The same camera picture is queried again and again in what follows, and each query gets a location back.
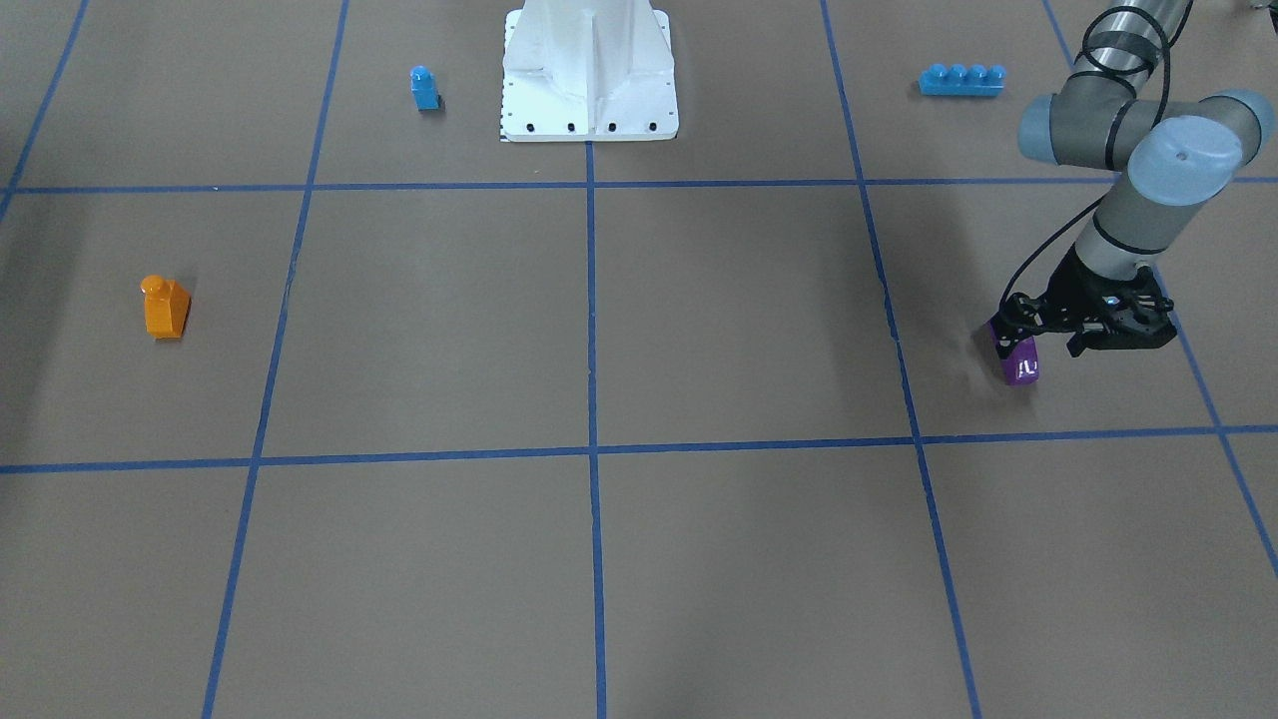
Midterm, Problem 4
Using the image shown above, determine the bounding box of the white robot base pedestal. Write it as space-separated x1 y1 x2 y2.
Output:
498 1 680 143

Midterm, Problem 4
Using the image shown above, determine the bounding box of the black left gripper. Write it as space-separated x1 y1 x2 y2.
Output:
998 249 1177 359

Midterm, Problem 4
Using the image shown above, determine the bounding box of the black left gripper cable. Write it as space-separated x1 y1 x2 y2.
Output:
999 10 1171 331

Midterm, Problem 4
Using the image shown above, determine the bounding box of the orange trapezoid block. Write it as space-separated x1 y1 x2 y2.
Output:
141 275 190 341

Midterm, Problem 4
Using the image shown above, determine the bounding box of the small blue block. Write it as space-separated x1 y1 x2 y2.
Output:
409 65 441 111

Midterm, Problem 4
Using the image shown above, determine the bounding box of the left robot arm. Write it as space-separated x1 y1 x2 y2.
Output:
987 1 1275 361

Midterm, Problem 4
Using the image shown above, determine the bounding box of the purple trapezoid block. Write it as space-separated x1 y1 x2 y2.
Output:
987 315 1040 386

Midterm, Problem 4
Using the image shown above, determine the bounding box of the long blue studded block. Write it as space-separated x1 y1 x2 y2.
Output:
918 63 1007 97

